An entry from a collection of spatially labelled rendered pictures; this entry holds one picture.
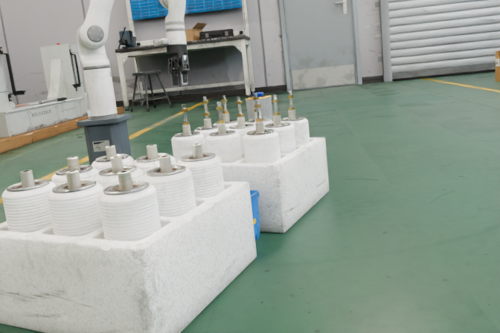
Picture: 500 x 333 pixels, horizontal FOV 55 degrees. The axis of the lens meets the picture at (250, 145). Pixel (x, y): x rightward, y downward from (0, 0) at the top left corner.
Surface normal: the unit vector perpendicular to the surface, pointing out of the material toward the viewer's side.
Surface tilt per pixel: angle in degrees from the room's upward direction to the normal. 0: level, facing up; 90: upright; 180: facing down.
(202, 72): 90
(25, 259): 90
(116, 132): 90
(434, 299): 0
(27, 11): 90
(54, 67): 68
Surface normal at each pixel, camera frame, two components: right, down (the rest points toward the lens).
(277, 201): -0.44, 0.20
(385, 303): -0.11, -0.98
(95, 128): -0.05, 0.22
